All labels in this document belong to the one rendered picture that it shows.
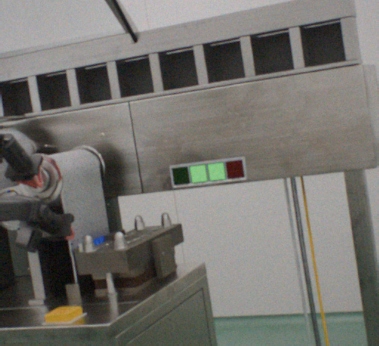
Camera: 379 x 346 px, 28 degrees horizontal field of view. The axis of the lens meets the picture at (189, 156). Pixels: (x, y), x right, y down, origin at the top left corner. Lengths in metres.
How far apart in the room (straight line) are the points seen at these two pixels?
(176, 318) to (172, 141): 0.55
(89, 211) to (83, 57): 0.52
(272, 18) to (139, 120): 0.53
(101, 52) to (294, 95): 0.65
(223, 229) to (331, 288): 0.76
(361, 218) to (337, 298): 2.41
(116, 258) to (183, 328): 0.32
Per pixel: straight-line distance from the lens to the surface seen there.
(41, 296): 2.29
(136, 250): 2.18
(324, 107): 2.26
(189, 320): 2.35
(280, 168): 2.31
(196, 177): 2.39
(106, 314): 2.00
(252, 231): 4.86
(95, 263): 2.18
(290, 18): 2.29
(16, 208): 1.95
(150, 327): 2.11
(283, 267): 4.85
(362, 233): 2.45
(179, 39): 2.40
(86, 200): 2.35
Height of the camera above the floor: 1.37
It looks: 3 degrees down
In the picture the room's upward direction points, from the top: 9 degrees counter-clockwise
